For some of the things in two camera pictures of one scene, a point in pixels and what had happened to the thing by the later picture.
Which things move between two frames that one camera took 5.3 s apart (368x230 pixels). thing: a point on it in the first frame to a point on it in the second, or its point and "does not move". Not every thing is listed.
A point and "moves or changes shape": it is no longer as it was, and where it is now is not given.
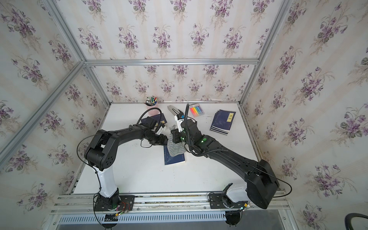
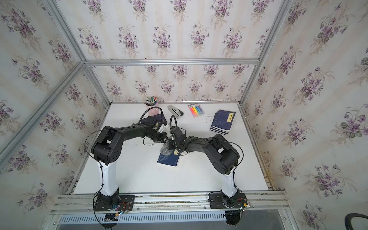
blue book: (169, 159) moves or changes shape
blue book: (222, 121) does not move
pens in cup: (151, 101) does not move
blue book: (160, 118) does not move
